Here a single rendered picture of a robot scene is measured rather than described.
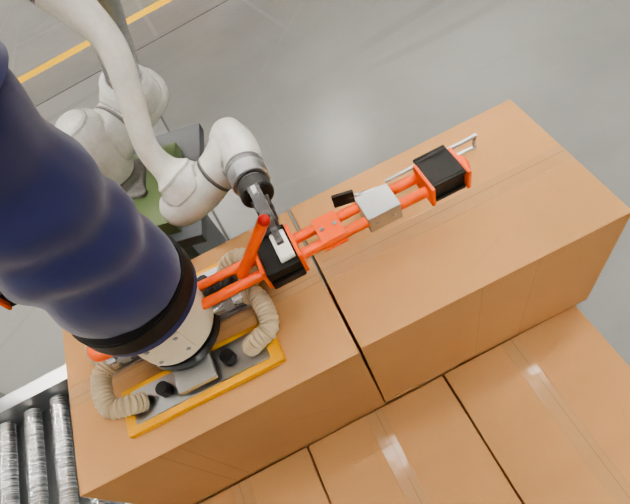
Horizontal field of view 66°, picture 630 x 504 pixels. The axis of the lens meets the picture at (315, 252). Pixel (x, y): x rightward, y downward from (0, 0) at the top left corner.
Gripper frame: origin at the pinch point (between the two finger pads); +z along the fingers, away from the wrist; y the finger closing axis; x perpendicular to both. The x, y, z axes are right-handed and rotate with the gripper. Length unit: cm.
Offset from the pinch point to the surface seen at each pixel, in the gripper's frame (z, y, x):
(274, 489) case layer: 25, 53, 31
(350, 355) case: 19.3, 13.1, -2.0
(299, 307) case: 4.8, 12.9, 3.0
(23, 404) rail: -31, 49, 95
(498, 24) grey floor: -153, 107, -160
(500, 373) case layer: 26, 54, -34
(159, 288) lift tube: 7.8, -17.2, 19.2
